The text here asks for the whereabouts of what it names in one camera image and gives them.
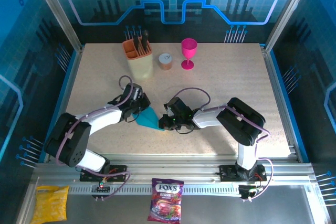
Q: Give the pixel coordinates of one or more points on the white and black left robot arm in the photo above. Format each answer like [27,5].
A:
[105,117]

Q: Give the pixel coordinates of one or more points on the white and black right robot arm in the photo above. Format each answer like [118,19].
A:
[207,117]

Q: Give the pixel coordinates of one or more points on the beige utensil holder orange insert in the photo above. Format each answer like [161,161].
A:
[140,64]

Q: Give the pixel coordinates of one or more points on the small round can white lid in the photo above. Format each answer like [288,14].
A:
[165,60]

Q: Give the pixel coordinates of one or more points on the pink plastic goblet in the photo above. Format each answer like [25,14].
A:
[189,48]

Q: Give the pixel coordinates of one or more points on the purple Fox's candy bag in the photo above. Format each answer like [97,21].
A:
[166,200]

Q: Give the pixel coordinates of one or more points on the yellow snack bag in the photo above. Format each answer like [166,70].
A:
[51,204]

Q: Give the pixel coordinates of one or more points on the aluminium front rail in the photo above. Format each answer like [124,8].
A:
[170,169]

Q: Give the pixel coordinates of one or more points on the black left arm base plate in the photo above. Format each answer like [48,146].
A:
[118,172]

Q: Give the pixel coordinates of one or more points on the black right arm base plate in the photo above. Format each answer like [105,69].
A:
[228,172]

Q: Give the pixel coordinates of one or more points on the aluminium frame post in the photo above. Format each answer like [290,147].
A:
[287,9]
[56,11]

